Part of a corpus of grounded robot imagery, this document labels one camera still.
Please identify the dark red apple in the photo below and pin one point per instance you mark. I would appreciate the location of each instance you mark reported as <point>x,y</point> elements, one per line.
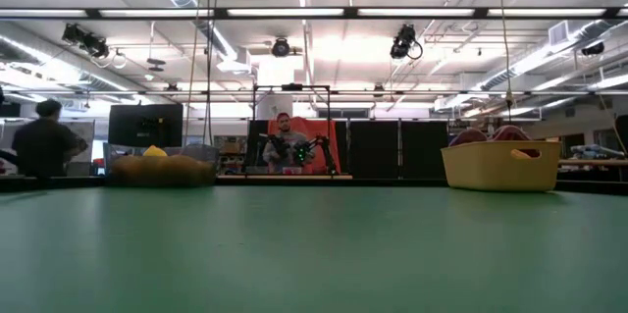
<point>468,137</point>
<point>510,133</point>

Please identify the black background robot arm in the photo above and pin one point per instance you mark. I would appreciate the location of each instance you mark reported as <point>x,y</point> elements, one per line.
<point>319,151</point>
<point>279,146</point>

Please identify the white ceiling vent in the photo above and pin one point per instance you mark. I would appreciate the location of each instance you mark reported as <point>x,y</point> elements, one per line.
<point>558,33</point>

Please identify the overhead bar with light strips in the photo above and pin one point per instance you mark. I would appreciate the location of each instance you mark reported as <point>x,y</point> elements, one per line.
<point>284,12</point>

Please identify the black monitor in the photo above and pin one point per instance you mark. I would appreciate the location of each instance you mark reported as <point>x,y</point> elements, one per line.
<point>147,124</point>

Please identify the person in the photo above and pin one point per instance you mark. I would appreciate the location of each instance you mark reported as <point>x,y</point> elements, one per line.
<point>46,146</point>
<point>284,129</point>

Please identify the black partition panel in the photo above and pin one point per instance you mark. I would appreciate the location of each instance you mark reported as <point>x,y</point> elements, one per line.
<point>373,151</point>
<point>427,151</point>

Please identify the clear plastic bin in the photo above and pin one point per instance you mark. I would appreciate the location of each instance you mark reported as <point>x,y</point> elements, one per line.
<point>196,152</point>

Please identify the yellow plastic basket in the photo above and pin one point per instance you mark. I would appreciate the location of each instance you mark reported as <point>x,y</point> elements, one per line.
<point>490,168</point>

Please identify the wooden background table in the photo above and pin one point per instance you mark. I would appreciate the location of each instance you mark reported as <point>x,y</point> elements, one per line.
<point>589,162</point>

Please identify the black ceiling camera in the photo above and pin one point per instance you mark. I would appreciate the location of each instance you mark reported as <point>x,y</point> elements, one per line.
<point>280,47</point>
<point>592,48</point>
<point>86,40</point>
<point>403,40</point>

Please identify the black background station frame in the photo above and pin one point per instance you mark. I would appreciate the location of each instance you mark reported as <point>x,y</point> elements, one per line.
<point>292,87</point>

